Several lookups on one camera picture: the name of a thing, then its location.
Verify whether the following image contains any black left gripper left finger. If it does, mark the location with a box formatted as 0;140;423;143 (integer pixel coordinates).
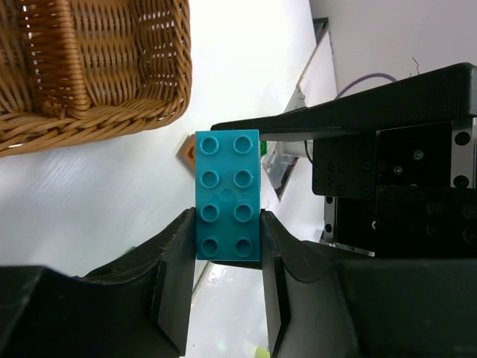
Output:
1;209;196;357

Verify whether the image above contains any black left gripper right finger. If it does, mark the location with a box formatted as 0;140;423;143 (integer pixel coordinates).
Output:
260;211;476;357

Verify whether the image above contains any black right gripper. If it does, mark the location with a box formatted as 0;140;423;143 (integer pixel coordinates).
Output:
212;63;476;258

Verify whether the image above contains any teal 2x4 lego brick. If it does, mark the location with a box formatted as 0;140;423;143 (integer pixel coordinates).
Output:
195;130;261;262

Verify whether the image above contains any brown flat lego plate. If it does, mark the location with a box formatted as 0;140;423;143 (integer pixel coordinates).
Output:
176;134;195;175

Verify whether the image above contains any green lego near right base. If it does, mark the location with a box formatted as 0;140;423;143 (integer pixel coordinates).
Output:
260;141;268;156

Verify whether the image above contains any brown wicker divided basket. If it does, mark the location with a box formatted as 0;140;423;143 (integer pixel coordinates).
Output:
1;1;192;157

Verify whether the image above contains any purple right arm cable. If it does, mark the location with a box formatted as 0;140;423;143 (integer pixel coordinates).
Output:
337;72;397;100

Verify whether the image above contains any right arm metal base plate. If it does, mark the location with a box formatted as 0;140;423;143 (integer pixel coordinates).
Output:
261;141;300;201

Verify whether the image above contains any aluminium table frame rail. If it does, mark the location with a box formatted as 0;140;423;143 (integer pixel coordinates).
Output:
285;17;338;112

